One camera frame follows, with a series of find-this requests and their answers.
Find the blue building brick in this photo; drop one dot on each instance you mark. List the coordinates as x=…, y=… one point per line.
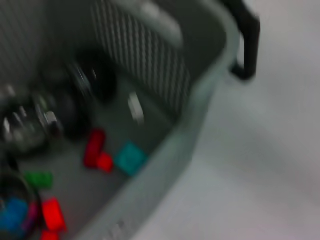
x=12, y=215

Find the red sloped building brick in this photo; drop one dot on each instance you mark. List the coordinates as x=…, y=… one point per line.
x=52, y=213

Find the grey-green perforated storage bin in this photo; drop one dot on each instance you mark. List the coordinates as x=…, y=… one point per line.
x=195, y=112

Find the dark red long brick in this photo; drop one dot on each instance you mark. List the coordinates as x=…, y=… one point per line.
x=93, y=147

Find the teal building brick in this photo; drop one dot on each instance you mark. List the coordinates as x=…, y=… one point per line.
x=130, y=158

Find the white two-stud plate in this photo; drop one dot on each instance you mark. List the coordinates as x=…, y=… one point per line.
x=136, y=108

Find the green two-stud brick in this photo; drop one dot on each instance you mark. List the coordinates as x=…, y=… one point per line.
x=38, y=179

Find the small red cube brick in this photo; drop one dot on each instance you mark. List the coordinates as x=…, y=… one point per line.
x=105, y=162
x=48, y=235

